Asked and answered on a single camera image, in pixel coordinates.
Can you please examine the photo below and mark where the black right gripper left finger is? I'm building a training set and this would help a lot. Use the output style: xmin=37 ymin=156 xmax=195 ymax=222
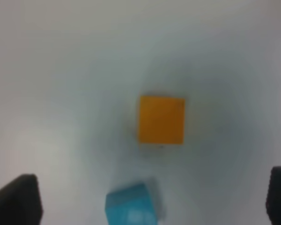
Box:
xmin=0 ymin=174 xmax=43 ymax=225

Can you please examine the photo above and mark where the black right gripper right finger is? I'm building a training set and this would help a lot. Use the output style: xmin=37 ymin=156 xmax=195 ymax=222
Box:
xmin=266 ymin=166 xmax=281 ymax=225

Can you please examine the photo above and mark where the orange block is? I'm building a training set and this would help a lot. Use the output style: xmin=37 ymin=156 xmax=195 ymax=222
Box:
xmin=138 ymin=96 xmax=185 ymax=145

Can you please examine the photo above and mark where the loose blue block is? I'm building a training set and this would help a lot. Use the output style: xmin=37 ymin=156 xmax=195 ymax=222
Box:
xmin=105 ymin=183 xmax=158 ymax=225

